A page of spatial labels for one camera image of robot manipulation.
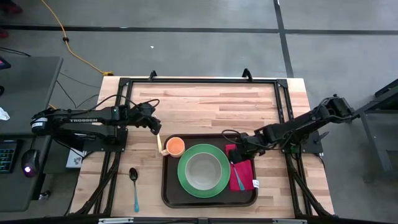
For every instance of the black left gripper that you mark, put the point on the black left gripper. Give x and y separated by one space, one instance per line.
144 116

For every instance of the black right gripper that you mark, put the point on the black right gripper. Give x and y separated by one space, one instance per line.
253 143

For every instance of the red cloth napkin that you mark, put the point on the red cloth napkin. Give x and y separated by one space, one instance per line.
248 174

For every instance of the grey bowl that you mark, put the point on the grey bowl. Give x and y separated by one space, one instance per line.
203 171

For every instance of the orange plastic mug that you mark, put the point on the orange plastic mug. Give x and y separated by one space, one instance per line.
175 147

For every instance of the green plate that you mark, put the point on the green plate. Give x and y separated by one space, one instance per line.
183 180

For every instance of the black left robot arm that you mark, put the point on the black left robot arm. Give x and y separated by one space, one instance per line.
84 120

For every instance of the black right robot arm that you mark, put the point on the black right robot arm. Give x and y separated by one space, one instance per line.
298 126

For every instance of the dark brown plastic tray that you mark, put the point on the dark brown plastic tray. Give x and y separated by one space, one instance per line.
211 202

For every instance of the white printed box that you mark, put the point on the white printed box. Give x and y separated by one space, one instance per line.
74 160

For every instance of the grey side desk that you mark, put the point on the grey side desk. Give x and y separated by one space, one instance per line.
28 93

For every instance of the black computer mouse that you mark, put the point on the black computer mouse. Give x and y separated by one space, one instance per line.
30 161

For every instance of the crumpled white tissue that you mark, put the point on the crumpled white tissue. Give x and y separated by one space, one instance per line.
3 114

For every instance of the backlit keyboard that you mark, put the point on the backlit keyboard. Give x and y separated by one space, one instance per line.
7 155

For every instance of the small tablet screen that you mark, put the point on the small tablet screen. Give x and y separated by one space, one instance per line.
3 63

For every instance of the person's foot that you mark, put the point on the person's foot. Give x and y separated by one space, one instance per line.
11 7
3 33

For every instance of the black metal stand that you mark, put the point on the black metal stand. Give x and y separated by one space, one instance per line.
390 93

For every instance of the black frame clamp hook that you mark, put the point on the black frame clamp hook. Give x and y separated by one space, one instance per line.
247 74
152 75

